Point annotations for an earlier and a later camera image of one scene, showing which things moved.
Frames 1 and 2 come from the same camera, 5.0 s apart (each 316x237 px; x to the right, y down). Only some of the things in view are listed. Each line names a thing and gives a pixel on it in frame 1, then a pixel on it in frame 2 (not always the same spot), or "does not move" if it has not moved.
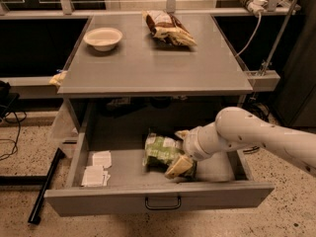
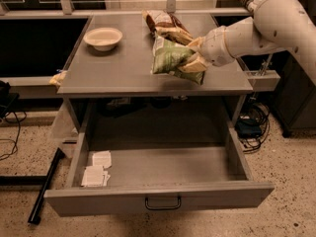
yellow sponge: x=58 y=78 does not move
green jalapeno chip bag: x=161 y=151 -> x=168 y=56
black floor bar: x=35 y=215 does not move
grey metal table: x=144 y=87 does not move
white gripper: x=192 y=145 -> x=213 y=48
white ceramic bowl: x=103 y=39 does not move
